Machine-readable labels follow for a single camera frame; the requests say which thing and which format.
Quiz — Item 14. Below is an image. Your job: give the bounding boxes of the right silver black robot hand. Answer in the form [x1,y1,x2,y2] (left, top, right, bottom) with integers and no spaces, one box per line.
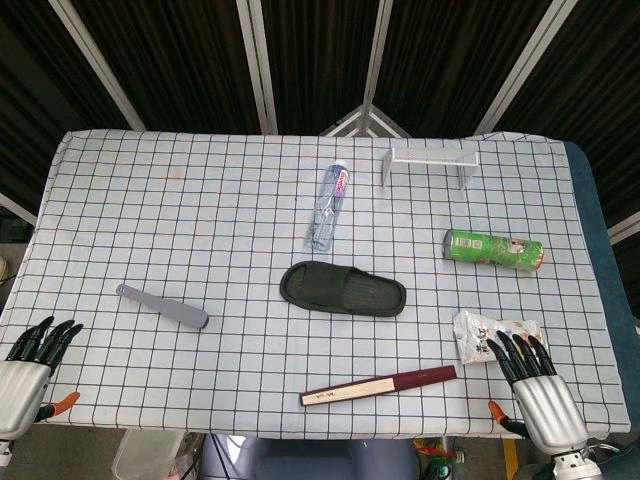
[487,329,589,456]

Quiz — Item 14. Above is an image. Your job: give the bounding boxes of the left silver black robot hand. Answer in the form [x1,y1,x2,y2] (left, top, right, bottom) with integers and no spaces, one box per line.
[0,315,85,441]

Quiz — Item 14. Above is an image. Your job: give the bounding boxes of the grey plastic handle tool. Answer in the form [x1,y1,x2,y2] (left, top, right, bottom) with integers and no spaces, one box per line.
[115,283,210,331]

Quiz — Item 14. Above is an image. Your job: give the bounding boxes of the black slipper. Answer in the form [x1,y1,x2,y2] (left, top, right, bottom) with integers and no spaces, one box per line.
[278,260,407,319]

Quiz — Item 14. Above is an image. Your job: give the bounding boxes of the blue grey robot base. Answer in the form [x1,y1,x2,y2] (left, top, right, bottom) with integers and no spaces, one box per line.
[199,433,419,480]

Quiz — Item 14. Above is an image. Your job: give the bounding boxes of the white snack bag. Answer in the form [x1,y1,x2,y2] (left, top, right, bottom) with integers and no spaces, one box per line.
[452,309,544,366]

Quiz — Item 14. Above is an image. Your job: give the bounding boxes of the translucent plastic container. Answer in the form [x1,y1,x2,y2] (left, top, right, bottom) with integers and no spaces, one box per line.
[112,429,187,480]

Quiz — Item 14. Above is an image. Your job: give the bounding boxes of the green chip can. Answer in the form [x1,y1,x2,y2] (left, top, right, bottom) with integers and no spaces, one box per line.
[441,228,546,275]

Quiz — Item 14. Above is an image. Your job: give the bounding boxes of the blue table pad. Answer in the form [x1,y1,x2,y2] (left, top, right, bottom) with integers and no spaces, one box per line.
[564,139,640,431]

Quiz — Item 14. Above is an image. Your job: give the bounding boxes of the dark red folded fan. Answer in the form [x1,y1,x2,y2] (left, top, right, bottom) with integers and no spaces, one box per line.
[299,364,459,409]

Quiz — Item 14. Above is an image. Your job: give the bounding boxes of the white checked tablecloth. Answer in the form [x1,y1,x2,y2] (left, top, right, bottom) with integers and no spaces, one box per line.
[0,128,632,441]

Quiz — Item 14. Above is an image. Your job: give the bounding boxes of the white metal mesh rack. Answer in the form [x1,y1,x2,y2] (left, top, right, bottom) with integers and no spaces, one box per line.
[382,147,480,191]

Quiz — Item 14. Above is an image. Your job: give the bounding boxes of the clear plastic water bottle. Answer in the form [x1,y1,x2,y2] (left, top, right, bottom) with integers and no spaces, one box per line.
[304,158,351,253]

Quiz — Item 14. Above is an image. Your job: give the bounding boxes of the white partition frame post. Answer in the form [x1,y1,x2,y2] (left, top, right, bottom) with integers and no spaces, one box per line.
[236,0,279,135]
[47,0,147,132]
[472,0,572,136]
[360,0,395,110]

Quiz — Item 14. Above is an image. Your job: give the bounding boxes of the white triangular frame foot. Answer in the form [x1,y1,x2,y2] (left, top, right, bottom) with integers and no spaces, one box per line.
[319,103,412,139]

